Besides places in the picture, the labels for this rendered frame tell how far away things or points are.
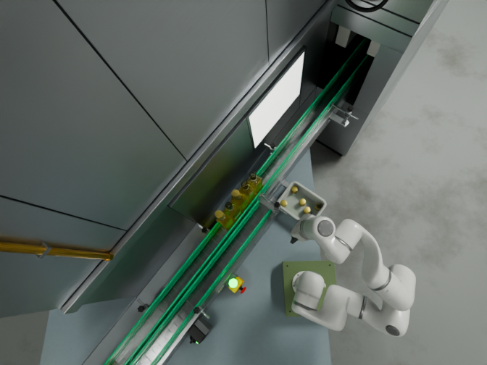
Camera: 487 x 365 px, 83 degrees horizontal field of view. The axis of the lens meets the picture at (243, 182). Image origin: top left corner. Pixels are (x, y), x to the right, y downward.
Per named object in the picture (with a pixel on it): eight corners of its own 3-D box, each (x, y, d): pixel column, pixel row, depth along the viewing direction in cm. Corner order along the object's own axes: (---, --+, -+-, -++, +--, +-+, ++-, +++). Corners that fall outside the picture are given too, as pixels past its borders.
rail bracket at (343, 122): (327, 117, 167) (335, 94, 146) (352, 131, 163) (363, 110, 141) (323, 123, 167) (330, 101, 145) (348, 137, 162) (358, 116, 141)
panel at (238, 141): (296, 91, 153) (301, 43, 121) (301, 93, 152) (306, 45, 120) (191, 219, 138) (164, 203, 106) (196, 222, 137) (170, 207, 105)
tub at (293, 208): (293, 183, 160) (293, 179, 152) (326, 206, 154) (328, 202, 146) (275, 207, 157) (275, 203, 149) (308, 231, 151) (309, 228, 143)
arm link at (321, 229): (362, 243, 82) (343, 269, 81) (346, 241, 93) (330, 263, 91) (322, 211, 83) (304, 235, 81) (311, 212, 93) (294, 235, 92)
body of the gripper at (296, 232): (311, 209, 95) (301, 211, 106) (294, 233, 94) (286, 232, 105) (328, 223, 95) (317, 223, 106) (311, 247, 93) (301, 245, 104)
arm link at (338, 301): (362, 295, 107) (351, 338, 103) (304, 271, 117) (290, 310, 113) (365, 295, 99) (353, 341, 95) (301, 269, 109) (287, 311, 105)
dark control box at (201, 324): (202, 316, 144) (197, 319, 137) (213, 326, 142) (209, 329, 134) (192, 329, 143) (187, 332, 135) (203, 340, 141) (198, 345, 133)
